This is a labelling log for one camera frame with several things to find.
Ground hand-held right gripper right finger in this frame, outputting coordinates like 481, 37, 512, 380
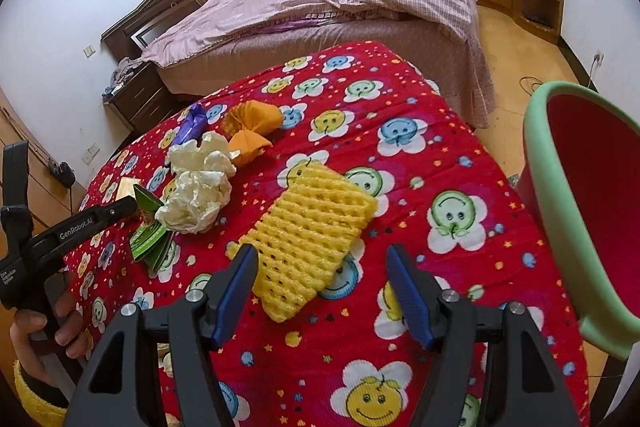
385, 243, 580, 427

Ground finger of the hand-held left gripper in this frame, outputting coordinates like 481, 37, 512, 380
27, 196, 139, 259
2, 140, 31, 210

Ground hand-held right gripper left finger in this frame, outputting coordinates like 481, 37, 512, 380
71, 243, 260, 427

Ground green snack packet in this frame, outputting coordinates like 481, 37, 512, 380
129, 223, 175, 270
133, 184, 166, 228

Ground yellow foam fruit net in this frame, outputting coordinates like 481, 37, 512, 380
226, 160, 378, 323

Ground red bucket with green rim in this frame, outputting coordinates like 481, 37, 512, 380
515, 80, 640, 360

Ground person's left forearm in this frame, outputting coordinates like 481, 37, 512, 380
12, 357, 71, 427

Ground person's left hand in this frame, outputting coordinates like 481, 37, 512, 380
9, 285, 78, 389

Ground wooden wardrobe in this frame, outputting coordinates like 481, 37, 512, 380
0, 89, 90, 258

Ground black plug adapter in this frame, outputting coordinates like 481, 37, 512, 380
46, 159, 76, 188

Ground red printed flower blanket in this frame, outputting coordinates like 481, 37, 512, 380
62, 41, 591, 427

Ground dark wooden nightstand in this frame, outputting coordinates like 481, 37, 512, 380
105, 59, 183, 135

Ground purple wrapper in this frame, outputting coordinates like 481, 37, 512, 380
172, 103, 208, 145

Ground crumpled clothes on nightstand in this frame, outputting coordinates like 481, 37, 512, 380
102, 57, 146, 102

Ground orange paper wrapper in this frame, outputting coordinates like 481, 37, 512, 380
220, 99, 284, 168

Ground bed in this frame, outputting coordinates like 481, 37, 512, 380
155, 14, 496, 130

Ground cable on floor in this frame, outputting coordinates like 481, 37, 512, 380
519, 74, 551, 96

